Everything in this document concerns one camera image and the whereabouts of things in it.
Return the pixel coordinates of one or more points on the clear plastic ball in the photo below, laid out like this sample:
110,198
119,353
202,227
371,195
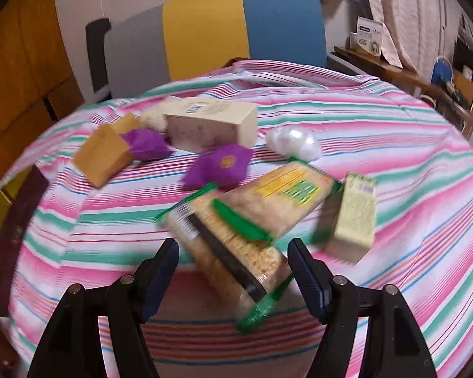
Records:
294,141

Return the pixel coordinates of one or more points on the small green beige carton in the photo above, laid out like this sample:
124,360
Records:
346,225

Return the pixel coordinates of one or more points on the black rolled mat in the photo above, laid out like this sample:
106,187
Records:
95,32

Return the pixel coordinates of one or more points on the blue white fan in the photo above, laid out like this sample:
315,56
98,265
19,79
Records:
442,71

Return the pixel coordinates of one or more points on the yellow sponge block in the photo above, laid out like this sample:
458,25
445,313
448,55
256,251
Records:
128,122
102,156

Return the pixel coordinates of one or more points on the cracker pack green ends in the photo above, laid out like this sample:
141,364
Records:
251,277

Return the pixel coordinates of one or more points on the wooden wardrobe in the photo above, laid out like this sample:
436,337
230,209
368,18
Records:
37,85

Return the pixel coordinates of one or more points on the gold metal tin box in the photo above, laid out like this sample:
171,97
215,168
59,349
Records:
14,227

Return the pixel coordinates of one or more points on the cream knitted sock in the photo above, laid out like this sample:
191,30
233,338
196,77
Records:
154,117

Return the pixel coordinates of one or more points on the striped pink green tablecloth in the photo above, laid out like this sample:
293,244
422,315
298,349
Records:
422,165

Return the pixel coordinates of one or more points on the wooden side shelf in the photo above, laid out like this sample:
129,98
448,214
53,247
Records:
397,76

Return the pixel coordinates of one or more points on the purple paper flower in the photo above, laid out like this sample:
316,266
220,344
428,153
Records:
225,165
145,144

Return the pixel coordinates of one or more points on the white box on shelf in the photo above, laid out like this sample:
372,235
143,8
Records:
369,36

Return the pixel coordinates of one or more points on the grey yellow blue chair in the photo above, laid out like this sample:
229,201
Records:
185,39

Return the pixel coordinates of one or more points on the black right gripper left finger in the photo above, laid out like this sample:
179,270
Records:
137,297

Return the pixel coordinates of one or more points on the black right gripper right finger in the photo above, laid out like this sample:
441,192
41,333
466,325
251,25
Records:
328,298

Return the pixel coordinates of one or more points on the large beige carton box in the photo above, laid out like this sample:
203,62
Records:
195,124

